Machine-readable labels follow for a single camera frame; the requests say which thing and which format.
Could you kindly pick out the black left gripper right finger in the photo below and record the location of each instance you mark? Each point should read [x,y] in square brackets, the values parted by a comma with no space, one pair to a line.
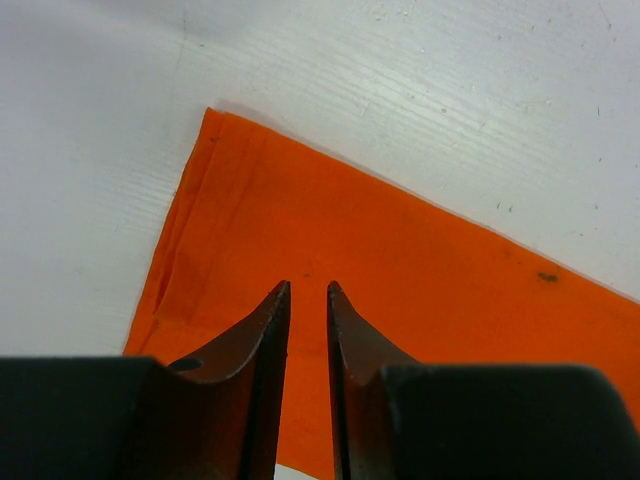
[358,353]

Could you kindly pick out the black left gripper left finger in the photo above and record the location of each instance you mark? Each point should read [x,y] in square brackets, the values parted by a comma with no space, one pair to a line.
[215,413]

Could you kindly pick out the orange t shirt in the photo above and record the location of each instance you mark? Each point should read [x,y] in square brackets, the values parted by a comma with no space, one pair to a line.
[254,208]

